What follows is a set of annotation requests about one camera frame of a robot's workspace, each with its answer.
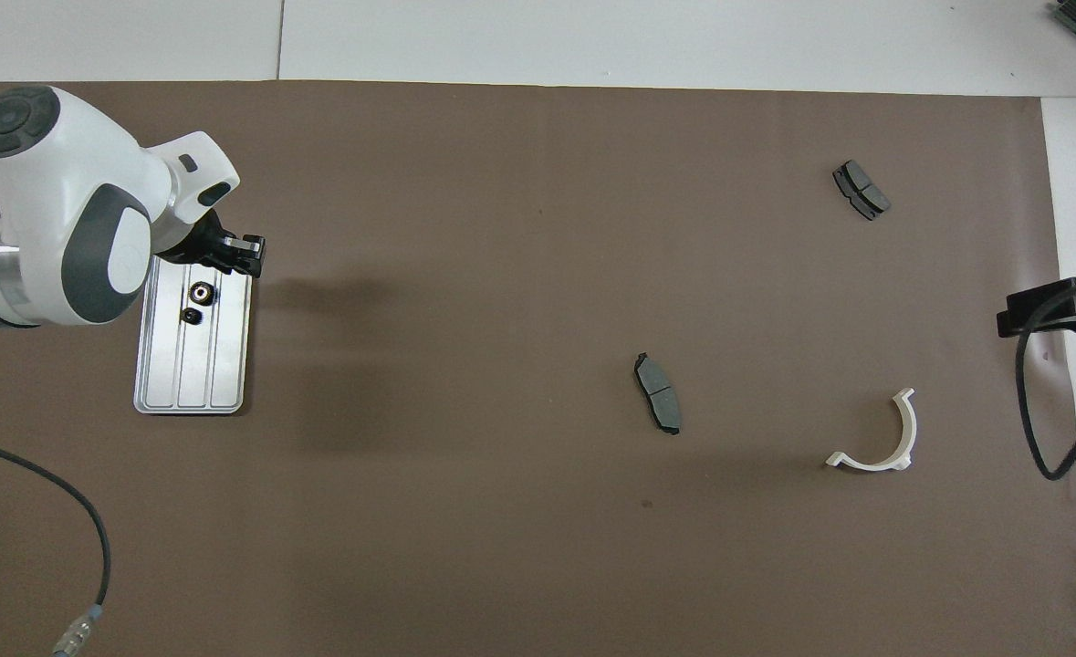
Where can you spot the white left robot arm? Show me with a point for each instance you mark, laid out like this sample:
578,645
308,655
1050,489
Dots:
63,182

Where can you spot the large black bearing gear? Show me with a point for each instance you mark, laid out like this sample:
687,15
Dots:
201,292

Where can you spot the white curved plastic bracket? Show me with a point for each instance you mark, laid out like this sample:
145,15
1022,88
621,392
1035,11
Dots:
908,429

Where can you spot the brown table mat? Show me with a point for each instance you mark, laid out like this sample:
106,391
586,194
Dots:
501,274

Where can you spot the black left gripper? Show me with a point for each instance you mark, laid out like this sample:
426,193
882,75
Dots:
195,242

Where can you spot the grey brake pad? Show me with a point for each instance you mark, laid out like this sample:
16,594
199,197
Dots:
658,392
861,190

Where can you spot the silver metal tray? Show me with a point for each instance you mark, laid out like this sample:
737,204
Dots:
227,365

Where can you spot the small black bearing gear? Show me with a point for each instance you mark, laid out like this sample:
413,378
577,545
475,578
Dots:
192,316

